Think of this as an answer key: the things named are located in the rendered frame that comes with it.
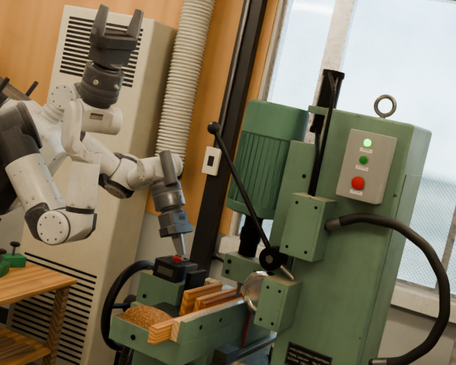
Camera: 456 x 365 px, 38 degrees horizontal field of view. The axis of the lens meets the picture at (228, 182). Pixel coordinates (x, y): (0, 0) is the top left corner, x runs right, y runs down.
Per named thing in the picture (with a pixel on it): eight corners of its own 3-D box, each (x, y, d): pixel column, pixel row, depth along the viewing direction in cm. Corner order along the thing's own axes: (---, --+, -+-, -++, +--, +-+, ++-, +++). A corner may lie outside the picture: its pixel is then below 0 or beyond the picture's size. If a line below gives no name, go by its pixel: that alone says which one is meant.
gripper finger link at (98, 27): (111, 8, 137) (103, 36, 140) (100, 2, 139) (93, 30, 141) (106, 7, 136) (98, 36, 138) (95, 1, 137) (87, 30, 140)
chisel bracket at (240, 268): (230, 278, 194) (236, 250, 193) (273, 292, 187) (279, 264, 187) (218, 281, 187) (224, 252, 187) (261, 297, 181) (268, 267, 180)
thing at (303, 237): (291, 249, 169) (304, 192, 168) (323, 259, 165) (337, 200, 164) (277, 252, 162) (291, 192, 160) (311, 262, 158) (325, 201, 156)
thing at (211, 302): (237, 306, 197) (240, 290, 197) (242, 308, 196) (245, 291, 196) (196, 320, 177) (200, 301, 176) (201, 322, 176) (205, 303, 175)
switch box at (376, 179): (342, 193, 163) (357, 129, 161) (382, 203, 158) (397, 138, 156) (334, 194, 157) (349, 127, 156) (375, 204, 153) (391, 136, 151)
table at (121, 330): (199, 292, 225) (203, 275, 224) (279, 322, 210) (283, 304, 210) (78, 325, 171) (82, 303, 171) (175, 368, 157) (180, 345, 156)
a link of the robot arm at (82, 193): (89, 164, 147) (78, 250, 148) (111, 164, 156) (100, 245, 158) (48, 157, 150) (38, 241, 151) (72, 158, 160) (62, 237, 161)
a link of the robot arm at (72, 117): (74, 101, 145) (66, 161, 146) (112, 106, 150) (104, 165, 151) (64, 99, 151) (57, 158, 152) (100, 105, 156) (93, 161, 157)
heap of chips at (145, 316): (137, 310, 175) (140, 296, 174) (181, 327, 168) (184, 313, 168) (116, 316, 167) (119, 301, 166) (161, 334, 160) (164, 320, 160)
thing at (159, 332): (253, 304, 203) (256, 292, 203) (259, 306, 202) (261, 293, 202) (147, 342, 154) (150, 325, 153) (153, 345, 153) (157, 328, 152)
